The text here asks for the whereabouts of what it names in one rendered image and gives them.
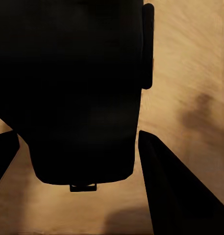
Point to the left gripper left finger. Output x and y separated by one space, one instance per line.
9 146

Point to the digital camera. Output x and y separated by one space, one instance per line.
71 76

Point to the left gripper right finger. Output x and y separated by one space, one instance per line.
179 202

